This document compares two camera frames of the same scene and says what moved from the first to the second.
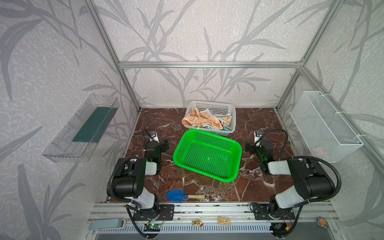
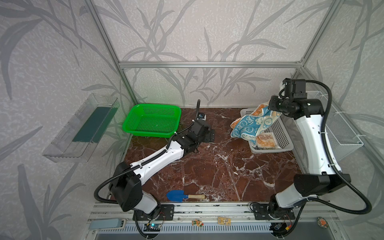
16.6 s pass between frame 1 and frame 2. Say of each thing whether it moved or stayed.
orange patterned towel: moved
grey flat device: stayed
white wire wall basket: stayed
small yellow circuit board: stayed
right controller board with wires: stayed
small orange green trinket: stayed
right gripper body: moved
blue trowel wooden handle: stayed
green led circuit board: stayed
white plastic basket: moved
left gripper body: moved
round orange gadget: stayed
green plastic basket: moved
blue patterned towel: moved
